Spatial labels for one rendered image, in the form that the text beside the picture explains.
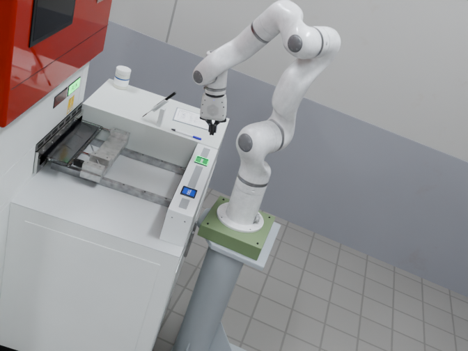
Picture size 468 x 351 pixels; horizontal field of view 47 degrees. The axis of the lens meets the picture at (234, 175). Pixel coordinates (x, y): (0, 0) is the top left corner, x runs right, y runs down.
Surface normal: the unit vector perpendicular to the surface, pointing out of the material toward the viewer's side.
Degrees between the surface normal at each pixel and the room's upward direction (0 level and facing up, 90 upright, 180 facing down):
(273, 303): 0
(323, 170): 90
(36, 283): 90
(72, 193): 0
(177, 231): 90
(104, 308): 90
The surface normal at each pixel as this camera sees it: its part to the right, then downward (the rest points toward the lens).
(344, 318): 0.29, -0.82
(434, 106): -0.28, 0.42
